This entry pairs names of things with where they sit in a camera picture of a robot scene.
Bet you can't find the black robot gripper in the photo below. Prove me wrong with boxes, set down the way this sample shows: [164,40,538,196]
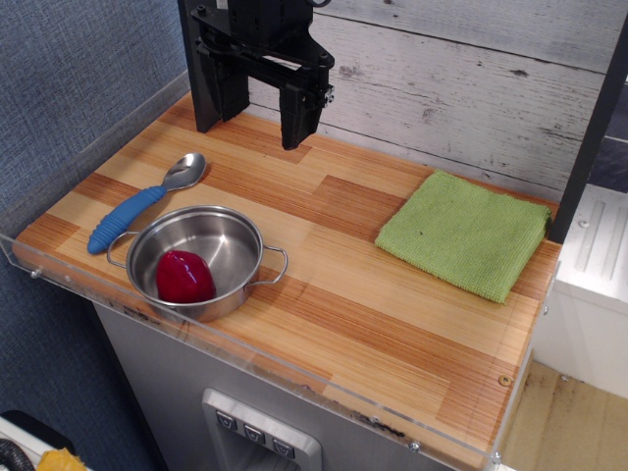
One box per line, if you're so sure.
[192,1,335,150]

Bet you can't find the black vertical post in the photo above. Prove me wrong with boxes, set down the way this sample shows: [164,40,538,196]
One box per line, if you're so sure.
[549,18,627,243]
[178,0,229,132]

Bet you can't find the small steel pot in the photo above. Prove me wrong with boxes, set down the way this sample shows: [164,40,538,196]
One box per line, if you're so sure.
[107,205,288,322]

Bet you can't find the blue handled metal spoon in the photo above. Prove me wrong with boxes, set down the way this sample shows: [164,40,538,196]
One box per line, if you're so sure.
[86,152,207,255]

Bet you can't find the black left vertical post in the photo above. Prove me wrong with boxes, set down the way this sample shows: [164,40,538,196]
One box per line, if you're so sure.
[178,0,229,132]

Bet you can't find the yellow tape object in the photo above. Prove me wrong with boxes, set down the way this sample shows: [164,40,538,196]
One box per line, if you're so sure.
[35,448,88,471]

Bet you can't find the grey toy fridge cabinet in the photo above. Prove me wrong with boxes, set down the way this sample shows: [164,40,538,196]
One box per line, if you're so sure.
[96,306,444,470]

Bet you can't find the clear acrylic guard rail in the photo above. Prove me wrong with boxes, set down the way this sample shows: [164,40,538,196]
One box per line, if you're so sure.
[1,77,560,470]

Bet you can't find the green cloth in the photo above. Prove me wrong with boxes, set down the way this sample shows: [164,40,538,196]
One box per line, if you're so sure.
[375,171,551,303]

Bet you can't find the silver dispenser panel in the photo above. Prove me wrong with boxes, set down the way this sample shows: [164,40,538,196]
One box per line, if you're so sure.
[202,388,323,470]

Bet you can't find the red toy pepper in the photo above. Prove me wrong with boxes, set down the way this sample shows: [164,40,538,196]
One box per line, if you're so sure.
[156,250,216,304]

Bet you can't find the black right vertical post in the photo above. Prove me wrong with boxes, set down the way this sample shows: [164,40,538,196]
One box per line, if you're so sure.
[549,18,627,243]

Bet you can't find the white side cabinet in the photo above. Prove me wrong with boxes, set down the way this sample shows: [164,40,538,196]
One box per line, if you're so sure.
[532,184,627,397]

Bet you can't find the black braided hose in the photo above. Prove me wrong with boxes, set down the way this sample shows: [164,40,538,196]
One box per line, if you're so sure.
[0,438,31,471]

